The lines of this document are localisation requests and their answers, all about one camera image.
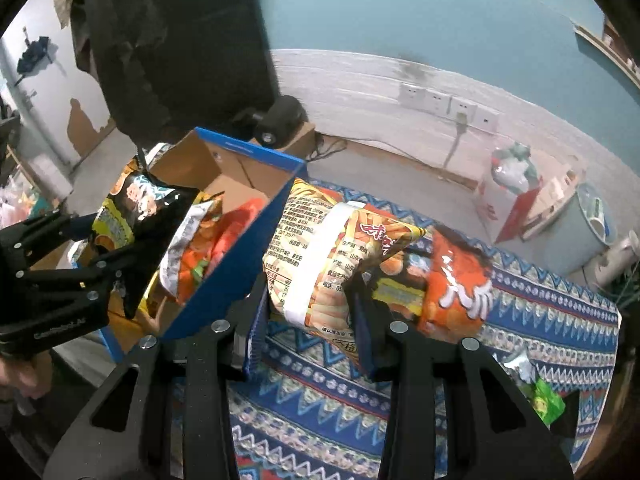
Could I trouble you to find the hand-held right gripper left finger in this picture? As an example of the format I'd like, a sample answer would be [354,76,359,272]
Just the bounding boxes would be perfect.
[42,272,271,480]

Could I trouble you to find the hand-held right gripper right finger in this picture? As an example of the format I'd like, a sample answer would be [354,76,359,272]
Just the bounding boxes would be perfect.
[347,275,576,480]

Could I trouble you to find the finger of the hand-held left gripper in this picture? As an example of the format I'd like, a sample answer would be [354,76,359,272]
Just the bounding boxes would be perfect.
[0,210,101,273]
[15,247,133,321]

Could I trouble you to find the blue cardboard box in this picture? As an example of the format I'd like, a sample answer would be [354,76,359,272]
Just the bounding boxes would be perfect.
[65,126,307,363]

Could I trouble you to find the black and yellow snack bag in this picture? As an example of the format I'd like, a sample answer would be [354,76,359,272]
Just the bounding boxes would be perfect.
[92,157,201,321]

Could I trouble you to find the red-orange snack bag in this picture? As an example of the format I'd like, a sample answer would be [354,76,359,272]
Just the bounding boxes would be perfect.
[200,195,266,306]

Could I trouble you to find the orange noodle snack bag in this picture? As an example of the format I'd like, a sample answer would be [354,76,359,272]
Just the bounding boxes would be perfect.
[262,179,433,361]

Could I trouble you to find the orange snack bag white print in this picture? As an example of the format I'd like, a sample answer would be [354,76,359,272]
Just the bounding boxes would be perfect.
[372,227,497,345]

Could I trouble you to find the person's left hand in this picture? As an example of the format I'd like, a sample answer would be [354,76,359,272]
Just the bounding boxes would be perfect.
[0,352,54,403]

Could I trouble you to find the pile of plastic bags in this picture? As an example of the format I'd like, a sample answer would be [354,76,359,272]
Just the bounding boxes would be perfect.
[0,170,76,228]

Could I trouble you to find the blue patterned blanket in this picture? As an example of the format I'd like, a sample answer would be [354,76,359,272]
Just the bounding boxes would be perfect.
[170,177,621,480]

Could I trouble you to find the orange snack bag silver edge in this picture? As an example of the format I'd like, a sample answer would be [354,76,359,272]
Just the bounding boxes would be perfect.
[159,199,223,306]

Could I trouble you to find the silver wrapper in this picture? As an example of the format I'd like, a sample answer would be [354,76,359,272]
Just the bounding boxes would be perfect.
[502,347,538,383]

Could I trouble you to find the dark blue hanging object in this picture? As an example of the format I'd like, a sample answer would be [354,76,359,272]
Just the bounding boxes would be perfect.
[17,35,56,86]

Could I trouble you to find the red and white paper bag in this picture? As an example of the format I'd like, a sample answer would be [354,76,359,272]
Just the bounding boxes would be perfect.
[472,180,541,243]

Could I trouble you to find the green snack packet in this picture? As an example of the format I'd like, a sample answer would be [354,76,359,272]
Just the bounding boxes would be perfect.
[530,377,568,426]

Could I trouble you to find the small brown cardboard box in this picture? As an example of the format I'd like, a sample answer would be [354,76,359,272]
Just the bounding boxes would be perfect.
[272,121,317,161]

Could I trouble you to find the black hanging clothing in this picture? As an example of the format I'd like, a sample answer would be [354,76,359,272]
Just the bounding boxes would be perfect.
[70,0,281,148]

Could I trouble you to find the black round device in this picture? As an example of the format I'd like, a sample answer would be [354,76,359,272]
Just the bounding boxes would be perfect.
[232,95,307,148]

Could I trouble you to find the white and green plastic bag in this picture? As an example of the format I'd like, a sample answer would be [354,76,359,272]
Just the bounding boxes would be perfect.
[490,142,543,193]

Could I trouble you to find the light blue trash bin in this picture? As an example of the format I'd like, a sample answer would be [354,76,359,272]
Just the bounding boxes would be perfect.
[542,182,618,273]

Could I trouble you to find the brown paper bags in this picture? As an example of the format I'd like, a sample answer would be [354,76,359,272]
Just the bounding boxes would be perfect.
[520,165,586,241]

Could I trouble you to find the white kettle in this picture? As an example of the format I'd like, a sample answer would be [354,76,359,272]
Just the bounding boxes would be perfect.
[595,230,640,291]

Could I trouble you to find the black cable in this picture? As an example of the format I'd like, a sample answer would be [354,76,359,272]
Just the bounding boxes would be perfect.
[305,135,348,163]

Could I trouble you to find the white plug and cable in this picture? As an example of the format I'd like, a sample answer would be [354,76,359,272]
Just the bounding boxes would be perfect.
[442,112,469,172]

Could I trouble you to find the white wall socket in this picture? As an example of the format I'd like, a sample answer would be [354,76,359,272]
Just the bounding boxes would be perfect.
[475,105,501,131]
[425,89,451,116]
[448,95,478,124]
[399,82,426,109]

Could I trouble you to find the wooden wall shelf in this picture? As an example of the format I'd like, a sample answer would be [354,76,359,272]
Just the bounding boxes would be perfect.
[572,22,640,91]

